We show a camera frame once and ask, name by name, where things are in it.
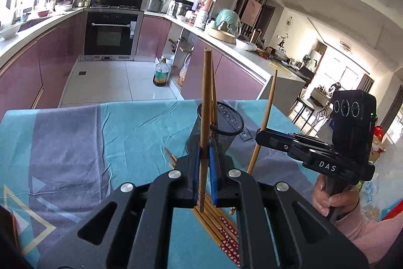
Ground person's right hand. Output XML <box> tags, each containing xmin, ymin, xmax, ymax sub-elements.
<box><xmin>312</xmin><ymin>176</ymin><xmax>360</xmax><ymax>218</ymax></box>

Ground black mesh utensil holder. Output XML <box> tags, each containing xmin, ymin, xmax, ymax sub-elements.
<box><xmin>186</xmin><ymin>100</ymin><xmax>245</xmax><ymax>162</ymax></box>

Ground teal and grey tablecloth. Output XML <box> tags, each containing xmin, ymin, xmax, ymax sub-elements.
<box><xmin>0</xmin><ymin>99</ymin><xmax>318</xmax><ymax>269</ymax></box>

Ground purple window-side kitchen cabinets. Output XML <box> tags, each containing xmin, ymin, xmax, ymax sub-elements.
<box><xmin>0</xmin><ymin>9</ymin><xmax>89</xmax><ymax>118</ymax></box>

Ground clear plastic bag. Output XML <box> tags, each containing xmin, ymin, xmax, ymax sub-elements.
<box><xmin>178</xmin><ymin>55</ymin><xmax>192</xmax><ymax>87</ymax></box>

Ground cooking oil bottle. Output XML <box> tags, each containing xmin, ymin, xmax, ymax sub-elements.
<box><xmin>153</xmin><ymin>57</ymin><xmax>171</xmax><ymax>87</ymax></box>

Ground purple kitchen island cabinets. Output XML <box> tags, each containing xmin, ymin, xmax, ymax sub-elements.
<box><xmin>181</xmin><ymin>36</ymin><xmax>271</xmax><ymax>101</ymax></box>

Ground red-handled wooden chopstick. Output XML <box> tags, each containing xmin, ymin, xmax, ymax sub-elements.
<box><xmin>246</xmin><ymin>69</ymin><xmax>278</xmax><ymax>175</ymax></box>
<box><xmin>198</xmin><ymin>48</ymin><xmax>212</xmax><ymax>210</ymax></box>

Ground black built-in oven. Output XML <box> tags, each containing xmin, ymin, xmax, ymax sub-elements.
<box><xmin>84</xmin><ymin>11</ymin><xmax>144</xmax><ymax>60</ymax></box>

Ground white bowl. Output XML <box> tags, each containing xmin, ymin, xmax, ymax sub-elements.
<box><xmin>0</xmin><ymin>24</ymin><xmax>21</xmax><ymax>39</ymax></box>

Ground bunch of wooden chopsticks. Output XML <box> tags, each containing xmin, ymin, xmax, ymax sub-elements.
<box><xmin>162</xmin><ymin>146</ymin><xmax>241</xmax><ymax>268</ymax></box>

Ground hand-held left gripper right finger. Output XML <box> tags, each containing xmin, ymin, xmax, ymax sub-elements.
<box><xmin>208</xmin><ymin>146</ymin><xmax>369</xmax><ymax>269</ymax></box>

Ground purple corner cabinet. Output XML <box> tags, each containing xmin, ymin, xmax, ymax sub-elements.
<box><xmin>137</xmin><ymin>14</ymin><xmax>172</xmax><ymax>58</ymax></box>

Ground pink thermos jug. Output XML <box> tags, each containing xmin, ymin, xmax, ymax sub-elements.
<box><xmin>201</xmin><ymin>0</ymin><xmax>216</xmax><ymax>20</ymax></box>

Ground steel pot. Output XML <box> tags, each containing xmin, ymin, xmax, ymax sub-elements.
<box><xmin>173</xmin><ymin>2</ymin><xmax>189</xmax><ymax>17</ymax></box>

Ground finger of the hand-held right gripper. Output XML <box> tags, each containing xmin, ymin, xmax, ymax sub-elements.
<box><xmin>267</xmin><ymin>130</ymin><xmax>333</xmax><ymax>150</ymax></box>
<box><xmin>256</xmin><ymin>128</ymin><xmax>319</xmax><ymax>164</ymax></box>

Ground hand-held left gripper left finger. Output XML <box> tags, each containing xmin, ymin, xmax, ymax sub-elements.
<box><xmin>38</xmin><ymin>147</ymin><xmax>202</xmax><ymax>269</ymax></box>

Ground round bamboo steamer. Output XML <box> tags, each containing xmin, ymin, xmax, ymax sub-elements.
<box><xmin>209</xmin><ymin>28</ymin><xmax>237</xmax><ymax>43</ymax></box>

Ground teal food cover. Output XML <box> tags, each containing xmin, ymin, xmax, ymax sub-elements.
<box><xmin>216</xmin><ymin>8</ymin><xmax>241</xmax><ymax>36</ymax></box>

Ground person's right forearm pink sleeve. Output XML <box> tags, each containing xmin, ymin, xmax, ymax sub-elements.
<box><xmin>334</xmin><ymin>193</ymin><xmax>403</xmax><ymax>249</ymax></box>

